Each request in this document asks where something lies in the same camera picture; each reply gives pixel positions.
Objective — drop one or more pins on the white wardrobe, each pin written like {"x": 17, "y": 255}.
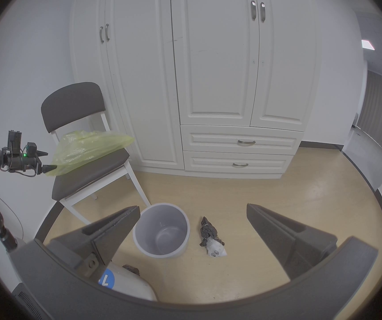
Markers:
{"x": 217, "y": 62}

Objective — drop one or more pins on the grey padded white chair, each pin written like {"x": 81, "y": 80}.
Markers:
{"x": 72, "y": 105}

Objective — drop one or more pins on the white trash bin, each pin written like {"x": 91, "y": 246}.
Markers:
{"x": 177, "y": 222}

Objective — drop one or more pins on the yellow plastic bag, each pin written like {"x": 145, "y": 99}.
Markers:
{"x": 84, "y": 148}

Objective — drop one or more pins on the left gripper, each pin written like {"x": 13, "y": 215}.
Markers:
{"x": 22, "y": 163}

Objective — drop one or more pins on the crumpled black plastic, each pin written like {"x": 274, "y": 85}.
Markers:
{"x": 207, "y": 232}

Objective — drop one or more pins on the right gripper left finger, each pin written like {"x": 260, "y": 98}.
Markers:
{"x": 111, "y": 235}

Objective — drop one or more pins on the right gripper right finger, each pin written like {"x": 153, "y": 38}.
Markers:
{"x": 277, "y": 238}

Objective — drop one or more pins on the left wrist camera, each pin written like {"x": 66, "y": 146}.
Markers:
{"x": 30, "y": 148}

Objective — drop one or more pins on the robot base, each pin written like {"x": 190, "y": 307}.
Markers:
{"x": 127, "y": 283}

